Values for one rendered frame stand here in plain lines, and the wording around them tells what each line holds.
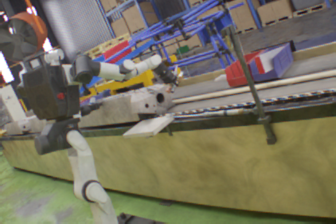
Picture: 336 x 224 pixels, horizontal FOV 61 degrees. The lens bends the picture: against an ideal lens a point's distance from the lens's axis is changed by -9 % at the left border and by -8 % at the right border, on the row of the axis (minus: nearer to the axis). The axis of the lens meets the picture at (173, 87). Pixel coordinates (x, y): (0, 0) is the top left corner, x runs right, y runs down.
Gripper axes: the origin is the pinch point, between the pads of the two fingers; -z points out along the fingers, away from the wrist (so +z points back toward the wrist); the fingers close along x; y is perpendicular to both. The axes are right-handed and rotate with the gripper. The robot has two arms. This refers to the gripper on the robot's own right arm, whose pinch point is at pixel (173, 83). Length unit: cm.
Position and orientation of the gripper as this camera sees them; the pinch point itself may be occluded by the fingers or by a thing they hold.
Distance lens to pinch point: 222.4
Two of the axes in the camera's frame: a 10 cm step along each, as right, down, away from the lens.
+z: -6.2, -6.4, -4.5
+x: -6.8, 1.5, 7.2
